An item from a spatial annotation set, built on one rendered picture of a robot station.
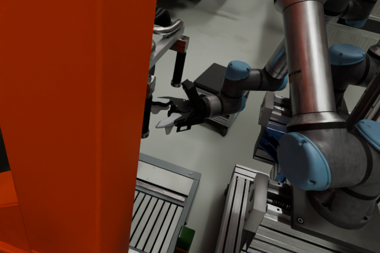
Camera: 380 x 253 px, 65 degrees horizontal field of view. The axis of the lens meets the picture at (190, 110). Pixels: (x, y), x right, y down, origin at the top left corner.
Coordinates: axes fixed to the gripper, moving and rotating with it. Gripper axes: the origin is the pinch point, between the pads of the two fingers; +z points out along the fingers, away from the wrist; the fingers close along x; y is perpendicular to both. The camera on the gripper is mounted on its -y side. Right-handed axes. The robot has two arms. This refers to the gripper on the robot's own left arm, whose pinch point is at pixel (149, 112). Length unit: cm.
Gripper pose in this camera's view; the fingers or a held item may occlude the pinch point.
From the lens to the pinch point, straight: 90.4
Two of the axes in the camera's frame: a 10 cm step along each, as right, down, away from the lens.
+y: -1.8, 8.0, 5.8
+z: -8.6, 1.6, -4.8
